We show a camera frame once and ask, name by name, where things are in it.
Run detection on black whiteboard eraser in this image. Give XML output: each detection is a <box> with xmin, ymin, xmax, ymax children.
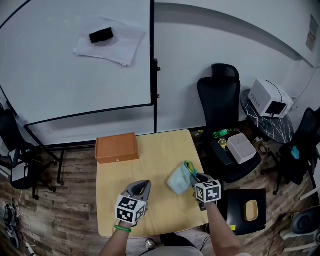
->
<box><xmin>88</xmin><ymin>27</ymin><xmax>115</xmax><ymax>45</ymax></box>

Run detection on round black marble table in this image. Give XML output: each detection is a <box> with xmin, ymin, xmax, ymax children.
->
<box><xmin>240</xmin><ymin>88</ymin><xmax>295</xmax><ymax>145</ymax></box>

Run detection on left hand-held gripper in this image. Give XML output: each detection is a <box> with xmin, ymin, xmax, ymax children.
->
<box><xmin>114</xmin><ymin>179</ymin><xmax>153</xmax><ymax>228</ymax></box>

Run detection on small wooden tray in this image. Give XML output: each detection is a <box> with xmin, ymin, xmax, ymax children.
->
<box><xmin>243</xmin><ymin>199</ymin><xmax>259</xmax><ymax>222</ymax></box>

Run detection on grey sneaker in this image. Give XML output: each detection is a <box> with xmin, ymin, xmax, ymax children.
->
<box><xmin>2</xmin><ymin>198</ymin><xmax>18</xmax><ymax>227</ymax></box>
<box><xmin>3</xmin><ymin>223</ymin><xmax>20</xmax><ymax>249</ymax></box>

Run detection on whiteboard on black stand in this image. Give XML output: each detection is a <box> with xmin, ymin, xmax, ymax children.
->
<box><xmin>0</xmin><ymin>0</ymin><xmax>161</xmax><ymax>186</ymax></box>

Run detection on white plastic box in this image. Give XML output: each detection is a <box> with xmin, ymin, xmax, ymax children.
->
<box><xmin>225</xmin><ymin>132</ymin><xmax>258</xmax><ymax>165</ymax></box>

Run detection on light blue pouch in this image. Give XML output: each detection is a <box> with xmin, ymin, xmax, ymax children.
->
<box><xmin>166</xmin><ymin>160</ymin><xmax>199</xmax><ymax>196</ymax></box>

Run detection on black office chair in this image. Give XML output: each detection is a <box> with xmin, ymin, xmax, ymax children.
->
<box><xmin>272</xmin><ymin>107</ymin><xmax>320</xmax><ymax>196</ymax></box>
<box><xmin>196</xmin><ymin>63</ymin><xmax>263</xmax><ymax>185</ymax></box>
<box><xmin>0</xmin><ymin>107</ymin><xmax>58</xmax><ymax>201</ymax></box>

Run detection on person's black trousers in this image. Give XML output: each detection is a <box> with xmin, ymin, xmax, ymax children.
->
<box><xmin>139</xmin><ymin>232</ymin><xmax>199</xmax><ymax>256</ymax></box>

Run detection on green plastic bottle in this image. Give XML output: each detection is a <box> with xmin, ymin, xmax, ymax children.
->
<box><xmin>212</xmin><ymin>128</ymin><xmax>233</xmax><ymax>139</ymax></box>

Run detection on grey wall trunking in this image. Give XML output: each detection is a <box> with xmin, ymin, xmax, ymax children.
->
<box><xmin>154</xmin><ymin>2</ymin><xmax>315</xmax><ymax>69</ymax></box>

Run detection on white metal frame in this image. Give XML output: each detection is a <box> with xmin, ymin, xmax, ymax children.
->
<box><xmin>279</xmin><ymin>228</ymin><xmax>320</xmax><ymax>253</ymax></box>

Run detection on teal cloth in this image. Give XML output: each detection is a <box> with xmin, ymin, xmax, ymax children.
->
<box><xmin>290</xmin><ymin>145</ymin><xmax>301</xmax><ymax>160</ymax></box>

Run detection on silver laptop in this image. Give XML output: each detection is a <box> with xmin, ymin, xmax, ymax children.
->
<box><xmin>10</xmin><ymin>160</ymin><xmax>32</xmax><ymax>184</ymax></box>

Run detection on wall poster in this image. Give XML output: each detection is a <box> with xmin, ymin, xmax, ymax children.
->
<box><xmin>305</xmin><ymin>13</ymin><xmax>320</xmax><ymax>52</ymax></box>

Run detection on person's left shoe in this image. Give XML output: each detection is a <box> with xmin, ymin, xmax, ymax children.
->
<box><xmin>144</xmin><ymin>237</ymin><xmax>156</xmax><ymax>251</ymax></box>

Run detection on orange box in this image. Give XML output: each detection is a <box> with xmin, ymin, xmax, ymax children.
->
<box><xmin>94</xmin><ymin>132</ymin><xmax>140</xmax><ymax>165</ymax></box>

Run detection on green wristband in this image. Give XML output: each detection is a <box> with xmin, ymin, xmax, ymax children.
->
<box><xmin>113</xmin><ymin>224</ymin><xmax>133</xmax><ymax>234</ymax></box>

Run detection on person's left forearm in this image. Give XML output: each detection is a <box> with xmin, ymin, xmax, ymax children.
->
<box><xmin>99</xmin><ymin>226</ymin><xmax>132</xmax><ymax>256</ymax></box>

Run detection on person's white shirt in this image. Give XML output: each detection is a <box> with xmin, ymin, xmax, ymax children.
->
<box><xmin>149</xmin><ymin>245</ymin><xmax>201</xmax><ymax>256</ymax></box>

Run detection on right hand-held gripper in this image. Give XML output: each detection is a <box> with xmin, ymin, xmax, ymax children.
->
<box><xmin>188</xmin><ymin>172</ymin><xmax>223</xmax><ymax>213</ymax></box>

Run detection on white power strip with cable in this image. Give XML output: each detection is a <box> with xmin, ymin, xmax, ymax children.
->
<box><xmin>11</xmin><ymin>189</ymin><xmax>38</xmax><ymax>256</ymax></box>

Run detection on white paper sheets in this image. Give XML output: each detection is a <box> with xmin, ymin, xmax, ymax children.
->
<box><xmin>72</xmin><ymin>14</ymin><xmax>147</xmax><ymax>68</ymax></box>

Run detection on white boxy appliance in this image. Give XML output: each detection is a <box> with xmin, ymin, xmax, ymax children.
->
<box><xmin>247</xmin><ymin>78</ymin><xmax>294</xmax><ymax>119</ymax></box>

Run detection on black cabinet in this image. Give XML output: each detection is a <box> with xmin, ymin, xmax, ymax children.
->
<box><xmin>222</xmin><ymin>188</ymin><xmax>267</xmax><ymax>237</ymax></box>

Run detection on flat black box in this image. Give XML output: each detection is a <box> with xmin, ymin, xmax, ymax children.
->
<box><xmin>209</xmin><ymin>139</ymin><xmax>234</xmax><ymax>167</ymax></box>

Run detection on person's right forearm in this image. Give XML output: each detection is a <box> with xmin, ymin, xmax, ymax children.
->
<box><xmin>205</xmin><ymin>201</ymin><xmax>245</xmax><ymax>256</ymax></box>

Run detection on grey floor fan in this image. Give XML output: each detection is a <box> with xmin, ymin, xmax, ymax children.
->
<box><xmin>290</xmin><ymin>205</ymin><xmax>320</xmax><ymax>236</ymax></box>

